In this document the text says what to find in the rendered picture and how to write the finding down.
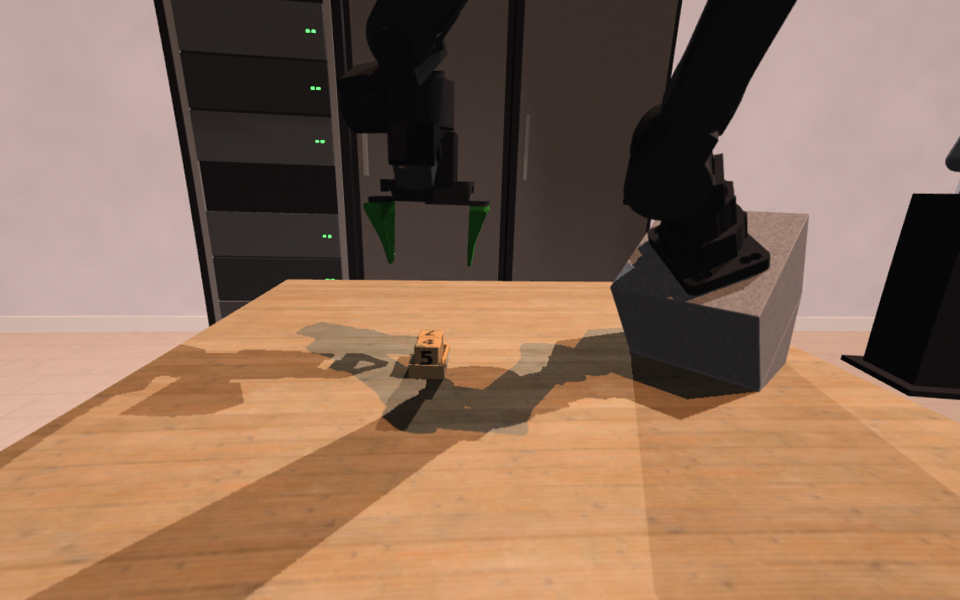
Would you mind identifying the orange open-top tray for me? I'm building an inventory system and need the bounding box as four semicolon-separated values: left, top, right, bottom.
409;344;450;379

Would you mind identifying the orange number cube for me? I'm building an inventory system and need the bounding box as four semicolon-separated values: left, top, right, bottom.
414;338;442;365
417;329;443;352

